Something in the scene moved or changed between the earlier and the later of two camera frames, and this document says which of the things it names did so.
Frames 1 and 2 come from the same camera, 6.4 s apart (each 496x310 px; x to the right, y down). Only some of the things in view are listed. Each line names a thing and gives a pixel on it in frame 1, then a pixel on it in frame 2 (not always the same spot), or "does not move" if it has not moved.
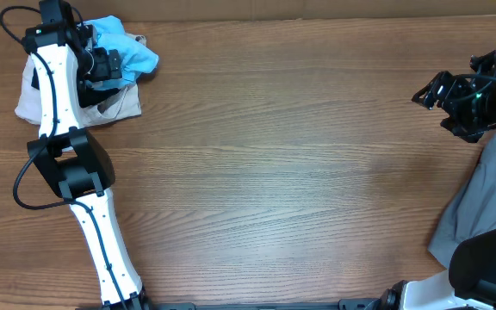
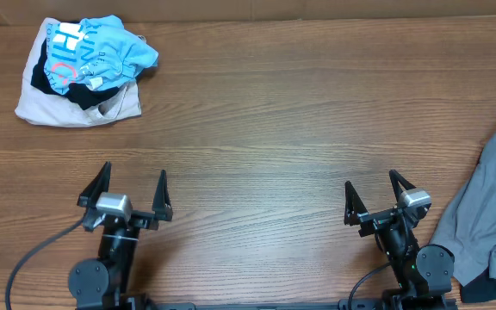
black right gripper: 435,90 → 353,207
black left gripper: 102,71 → 160,208
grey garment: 480,201 does not move
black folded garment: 88,96 does not move
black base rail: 344,304 does not move
